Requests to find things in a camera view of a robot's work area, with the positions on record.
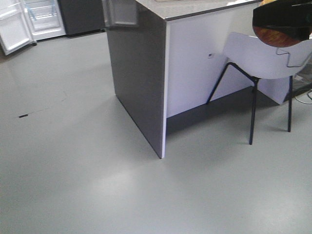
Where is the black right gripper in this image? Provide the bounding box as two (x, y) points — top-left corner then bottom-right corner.
(253, 0), (312, 41)

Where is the grey kitchen island cabinet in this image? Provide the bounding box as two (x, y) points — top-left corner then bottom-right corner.
(106, 0), (291, 159)

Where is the red yellow apple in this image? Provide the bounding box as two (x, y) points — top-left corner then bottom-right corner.
(253, 0), (308, 48)

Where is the black leg white chair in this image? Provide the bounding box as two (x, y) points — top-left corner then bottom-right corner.
(207, 32), (312, 145)

